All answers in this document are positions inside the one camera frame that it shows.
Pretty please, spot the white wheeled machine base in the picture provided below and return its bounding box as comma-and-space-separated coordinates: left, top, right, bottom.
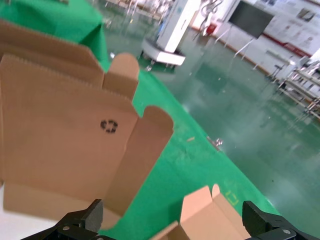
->
141, 0, 200, 67

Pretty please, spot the large open cardboard box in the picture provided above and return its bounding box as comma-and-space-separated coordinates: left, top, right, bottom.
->
0, 19, 175, 232

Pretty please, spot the black monitor on stand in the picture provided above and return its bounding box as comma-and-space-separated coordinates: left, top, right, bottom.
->
216, 0, 275, 69

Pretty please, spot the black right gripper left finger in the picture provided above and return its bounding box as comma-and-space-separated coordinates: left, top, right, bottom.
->
23, 198, 106, 240

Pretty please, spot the grey pipe shelf rack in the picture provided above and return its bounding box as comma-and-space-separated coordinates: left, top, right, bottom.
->
276, 53, 320, 116

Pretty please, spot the wall poster with red stripe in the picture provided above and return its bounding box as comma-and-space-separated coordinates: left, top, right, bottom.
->
262, 0, 320, 57

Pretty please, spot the black round stool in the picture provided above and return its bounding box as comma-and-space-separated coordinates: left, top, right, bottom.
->
270, 64, 284, 82

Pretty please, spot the green table cloth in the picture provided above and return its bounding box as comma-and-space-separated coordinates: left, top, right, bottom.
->
0, 0, 284, 240

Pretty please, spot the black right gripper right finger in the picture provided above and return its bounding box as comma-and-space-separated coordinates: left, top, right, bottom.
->
242, 200, 320, 240

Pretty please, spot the red box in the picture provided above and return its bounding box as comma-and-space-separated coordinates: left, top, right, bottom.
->
205, 23, 217, 37

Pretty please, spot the metal table clamp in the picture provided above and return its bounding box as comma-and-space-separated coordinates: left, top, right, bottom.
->
206, 135, 224, 152

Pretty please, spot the small cardboard box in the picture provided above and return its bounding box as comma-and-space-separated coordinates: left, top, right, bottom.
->
149, 183, 252, 240

